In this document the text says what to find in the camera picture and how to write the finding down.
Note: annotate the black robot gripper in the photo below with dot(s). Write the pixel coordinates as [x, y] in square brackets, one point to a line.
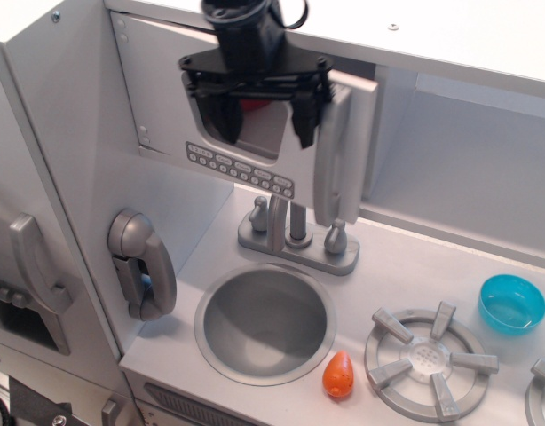
[255, 60]

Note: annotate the white toy microwave door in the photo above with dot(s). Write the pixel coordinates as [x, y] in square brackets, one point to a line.
[327, 177]

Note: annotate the red felt chili pepper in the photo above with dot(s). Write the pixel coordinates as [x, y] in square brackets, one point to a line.
[249, 105]

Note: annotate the grey toy faucet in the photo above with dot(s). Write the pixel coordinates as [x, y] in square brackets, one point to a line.
[279, 228]

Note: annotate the white toy kitchen cabinet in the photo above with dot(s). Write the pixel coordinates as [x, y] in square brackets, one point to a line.
[454, 193]

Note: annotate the grey round toy sink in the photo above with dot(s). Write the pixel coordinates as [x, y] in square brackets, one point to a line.
[265, 324]

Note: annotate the orange toy carrot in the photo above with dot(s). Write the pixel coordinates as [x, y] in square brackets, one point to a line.
[338, 376]

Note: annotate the grey toy stove burner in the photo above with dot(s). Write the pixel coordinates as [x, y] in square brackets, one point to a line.
[426, 365]

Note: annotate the grey oven control panel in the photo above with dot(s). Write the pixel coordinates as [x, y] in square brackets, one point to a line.
[192, 409]

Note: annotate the blue plastic bowl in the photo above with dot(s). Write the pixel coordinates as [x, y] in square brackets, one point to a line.
[511, 305]

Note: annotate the grey ice dispenser panel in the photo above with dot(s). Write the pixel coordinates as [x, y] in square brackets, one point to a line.
[22, 315]

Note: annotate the grey toy wall phone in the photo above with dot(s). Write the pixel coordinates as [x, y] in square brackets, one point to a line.
[143, 266]

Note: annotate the grey fridge door handle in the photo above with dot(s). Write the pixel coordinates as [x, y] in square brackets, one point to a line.
[35, 265]

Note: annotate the grey lower door handle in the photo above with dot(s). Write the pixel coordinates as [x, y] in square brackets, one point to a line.
[110, 413]

